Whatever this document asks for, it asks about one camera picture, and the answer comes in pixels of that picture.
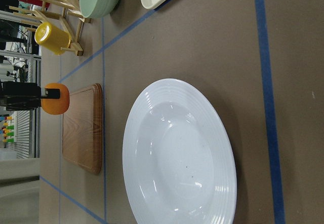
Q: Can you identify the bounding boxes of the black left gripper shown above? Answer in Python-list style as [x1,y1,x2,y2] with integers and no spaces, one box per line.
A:
[1,81,60,111]

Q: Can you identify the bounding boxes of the orange fruit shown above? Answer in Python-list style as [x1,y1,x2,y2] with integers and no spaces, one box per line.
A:
[41,83,70,115]

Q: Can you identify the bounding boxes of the yellow mug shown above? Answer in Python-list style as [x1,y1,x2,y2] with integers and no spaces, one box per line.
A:
[34,22,71,55]

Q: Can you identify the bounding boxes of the wooden cutting board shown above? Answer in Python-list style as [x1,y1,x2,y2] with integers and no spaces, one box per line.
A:
[62,83,103,174]

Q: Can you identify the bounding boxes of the wooden dish rack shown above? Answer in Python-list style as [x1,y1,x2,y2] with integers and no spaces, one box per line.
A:
[9,0,91,56]

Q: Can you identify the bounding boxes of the white ribbed plate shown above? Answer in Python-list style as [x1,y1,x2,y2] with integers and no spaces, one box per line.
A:
[123,79,237,223]

